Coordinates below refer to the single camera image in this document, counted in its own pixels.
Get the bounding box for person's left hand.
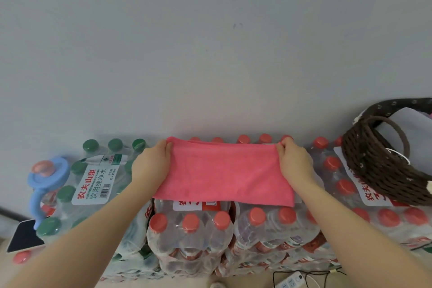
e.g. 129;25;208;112
130;139;173;194

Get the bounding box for person's right hand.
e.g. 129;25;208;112
276;137;317;191

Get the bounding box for brown wicker basket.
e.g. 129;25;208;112
341;98;432;207

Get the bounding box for pink towel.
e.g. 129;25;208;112
153;136;296;207

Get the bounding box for grey towel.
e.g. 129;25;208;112
374;107;432;177

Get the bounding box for person's right forearm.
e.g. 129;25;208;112
297;178;432;288

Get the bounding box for person's left forearm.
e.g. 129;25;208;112
5;180;158;288

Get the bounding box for stack of bottled water packs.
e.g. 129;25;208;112
12;134;432;281

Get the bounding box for white zip tie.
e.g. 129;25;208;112
384;148;411;166

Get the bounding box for clear jug with blue lid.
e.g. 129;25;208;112
27;157;71;230

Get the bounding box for white power strip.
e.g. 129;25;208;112
275;271;306;288

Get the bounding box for black smartphone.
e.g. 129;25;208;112
6;219;45;254

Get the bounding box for black power cable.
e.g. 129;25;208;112
272;268;347;288

